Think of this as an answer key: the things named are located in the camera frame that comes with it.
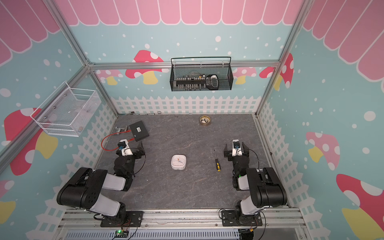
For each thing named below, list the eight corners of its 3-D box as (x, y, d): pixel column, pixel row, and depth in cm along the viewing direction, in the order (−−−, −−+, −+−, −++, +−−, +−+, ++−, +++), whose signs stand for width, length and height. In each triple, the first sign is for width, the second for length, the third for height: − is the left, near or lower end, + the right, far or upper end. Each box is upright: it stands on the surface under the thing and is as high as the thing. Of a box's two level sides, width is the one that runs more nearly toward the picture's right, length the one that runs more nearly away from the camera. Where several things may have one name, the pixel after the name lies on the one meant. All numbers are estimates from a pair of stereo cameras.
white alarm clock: (170, 170, 93) (170, 168, 90) (172, 157, 99) (171, 154, 96) (186, 170, 93) (185, 168, 90) (186, 157, 99) (186, 154, 96)
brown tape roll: (199, 125, 116) (199, 123, 115) (199, 117, 122) (199, 115, 120) (210, 125, 116) (211, 123, 115) (210, 117, 122) (210, 115, 120)
